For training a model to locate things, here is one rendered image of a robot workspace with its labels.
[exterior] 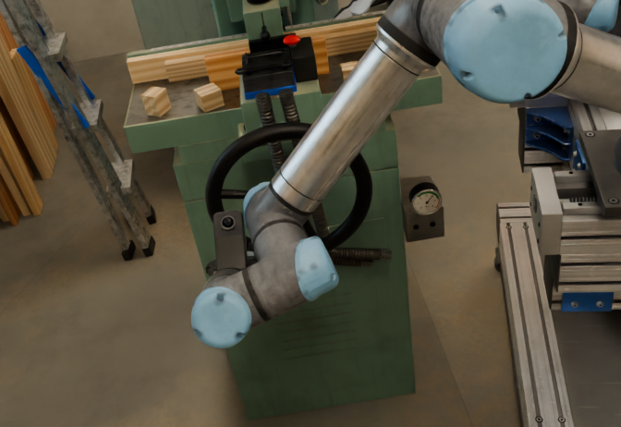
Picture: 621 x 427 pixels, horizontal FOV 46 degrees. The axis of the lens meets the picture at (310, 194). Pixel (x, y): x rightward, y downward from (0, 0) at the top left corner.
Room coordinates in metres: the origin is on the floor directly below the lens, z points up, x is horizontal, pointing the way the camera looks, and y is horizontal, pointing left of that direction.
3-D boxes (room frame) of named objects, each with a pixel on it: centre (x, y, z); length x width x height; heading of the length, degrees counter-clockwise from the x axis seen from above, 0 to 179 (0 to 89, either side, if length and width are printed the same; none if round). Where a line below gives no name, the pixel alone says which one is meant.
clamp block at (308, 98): (1.18, 0.02, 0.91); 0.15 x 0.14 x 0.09; 90
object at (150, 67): (1.39, 0.02, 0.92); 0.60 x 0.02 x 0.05; 90
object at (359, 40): (1.37, -0.05, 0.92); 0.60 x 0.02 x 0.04; 90
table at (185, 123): (1.26, 0.02, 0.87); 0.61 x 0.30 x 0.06; 90
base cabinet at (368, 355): (1.49, 0.04, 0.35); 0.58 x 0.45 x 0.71; 0
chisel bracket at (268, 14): (1.39, 0.03, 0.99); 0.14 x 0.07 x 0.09; 0
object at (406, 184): (1.23, -0.23, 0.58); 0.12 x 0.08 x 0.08; 0
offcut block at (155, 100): (1.25, 0.26, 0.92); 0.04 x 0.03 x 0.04; 147
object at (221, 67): (1.30, 0.04, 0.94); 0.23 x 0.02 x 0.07; 90
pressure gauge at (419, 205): (1.16, -0.22, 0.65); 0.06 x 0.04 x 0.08; 90
